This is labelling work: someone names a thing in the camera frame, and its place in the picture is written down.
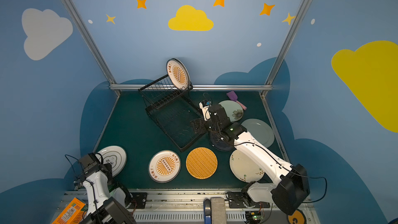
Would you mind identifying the cream floral sprig plate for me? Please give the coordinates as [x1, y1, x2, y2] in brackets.
[230, 150, 265, 183]

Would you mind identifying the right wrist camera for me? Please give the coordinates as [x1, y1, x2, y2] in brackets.
[199, 100, 211, 121]

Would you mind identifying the purple pink spatula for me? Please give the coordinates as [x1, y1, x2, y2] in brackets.
[227, 91, 247, 111]

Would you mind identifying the grey blue block tool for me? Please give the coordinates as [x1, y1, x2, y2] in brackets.
[203, 197, 227, 224]

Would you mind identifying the orange cardboard box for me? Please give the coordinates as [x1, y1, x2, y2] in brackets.
[52, 198, 88, 224]

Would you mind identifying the dark blue plate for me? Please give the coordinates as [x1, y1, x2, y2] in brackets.
[208, 132, 235, 151]

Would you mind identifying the pale green flower plate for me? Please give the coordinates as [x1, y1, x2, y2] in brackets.
[219, 100, 244, 122]

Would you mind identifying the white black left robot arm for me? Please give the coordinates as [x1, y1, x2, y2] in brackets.
[75, 153, 136, 224]

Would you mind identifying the orange sunburst plate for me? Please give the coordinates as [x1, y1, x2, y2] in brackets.
[165, 58, 190, 91]
[148, 150, 181, 183]

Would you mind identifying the yellow woven round mat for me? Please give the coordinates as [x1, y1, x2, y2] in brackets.
[186, 147, 218, 179]

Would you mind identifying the pale green plain plate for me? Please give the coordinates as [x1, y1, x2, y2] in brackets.
[241, 119, 275, 148]

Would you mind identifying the black wire dish rack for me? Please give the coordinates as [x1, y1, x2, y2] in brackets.
[138, 75, 204, 152]

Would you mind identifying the yellow black round disc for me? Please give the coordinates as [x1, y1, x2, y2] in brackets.
[287, 209, 307, 224]

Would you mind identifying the right green circuit board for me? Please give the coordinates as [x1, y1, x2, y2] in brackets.
[245, 212, 264, 224]

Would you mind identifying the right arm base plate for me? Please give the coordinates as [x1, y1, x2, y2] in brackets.
[226, 191, 271, 208]

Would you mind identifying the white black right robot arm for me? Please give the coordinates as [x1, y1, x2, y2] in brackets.
[191, 101, 310, 216]

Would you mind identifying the white cloud emblem plate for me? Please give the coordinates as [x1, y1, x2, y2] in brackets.
[96, 146, 127, 177]

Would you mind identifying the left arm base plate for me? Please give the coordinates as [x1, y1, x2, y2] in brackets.
[125, 192, 148, 209]

